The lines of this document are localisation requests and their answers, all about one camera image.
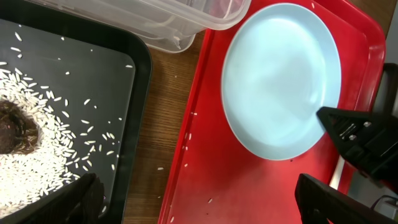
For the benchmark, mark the black tray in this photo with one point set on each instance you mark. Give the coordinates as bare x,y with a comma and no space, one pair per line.
44,19

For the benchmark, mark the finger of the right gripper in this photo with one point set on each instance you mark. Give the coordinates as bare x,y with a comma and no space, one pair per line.
368,141

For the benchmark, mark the light blue plate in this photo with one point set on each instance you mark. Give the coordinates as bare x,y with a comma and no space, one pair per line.
281,67

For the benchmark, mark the brown food scrap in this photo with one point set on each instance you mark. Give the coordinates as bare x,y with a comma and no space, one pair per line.
19,135

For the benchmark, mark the white rice pile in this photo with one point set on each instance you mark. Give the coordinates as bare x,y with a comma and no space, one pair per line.
78,96

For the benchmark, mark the red serving tray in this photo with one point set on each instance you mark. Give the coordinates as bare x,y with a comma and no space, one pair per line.
214,179

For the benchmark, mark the white plastic spoon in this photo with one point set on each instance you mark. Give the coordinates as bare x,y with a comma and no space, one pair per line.
336,177

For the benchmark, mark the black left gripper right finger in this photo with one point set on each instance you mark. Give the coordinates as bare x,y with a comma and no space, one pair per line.
319,203

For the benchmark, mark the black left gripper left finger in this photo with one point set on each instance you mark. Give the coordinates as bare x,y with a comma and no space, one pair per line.
79,202

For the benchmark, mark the clear plastic bin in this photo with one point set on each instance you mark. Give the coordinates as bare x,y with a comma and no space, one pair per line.
166,25

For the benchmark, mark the grey dishwasher rack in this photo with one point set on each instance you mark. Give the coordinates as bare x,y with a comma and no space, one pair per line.
391,40

